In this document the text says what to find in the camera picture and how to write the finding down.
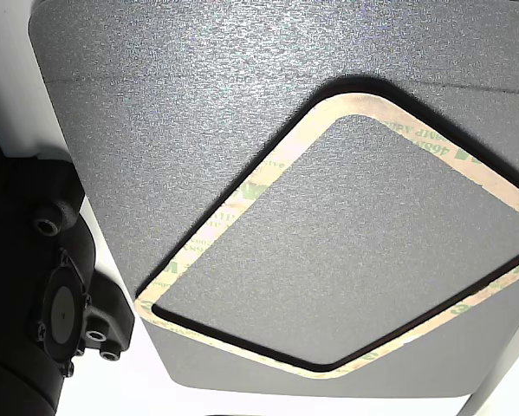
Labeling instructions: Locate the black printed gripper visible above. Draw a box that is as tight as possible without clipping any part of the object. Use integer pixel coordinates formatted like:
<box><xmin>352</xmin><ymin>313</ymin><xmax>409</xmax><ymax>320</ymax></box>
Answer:
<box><xmin>0</xmin><ymin>128</ymin><xmax>136</xmax><ymax>416</ymax></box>

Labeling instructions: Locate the large grey textured mat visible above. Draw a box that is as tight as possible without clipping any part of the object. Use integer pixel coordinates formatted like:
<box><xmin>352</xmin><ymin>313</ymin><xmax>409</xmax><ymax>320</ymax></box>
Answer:
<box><xmin>28</xmin><ymin>0</ymin><xmax>519</xmax><ymax>399</ymax></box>

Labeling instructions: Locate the tan adhesive-lined frame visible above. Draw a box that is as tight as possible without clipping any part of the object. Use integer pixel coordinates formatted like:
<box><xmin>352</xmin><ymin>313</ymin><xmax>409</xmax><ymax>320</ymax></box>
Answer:
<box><xmin>133</xmin><ymin>91</ymin><xmax>519</xmax><ymax>380</ymax></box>

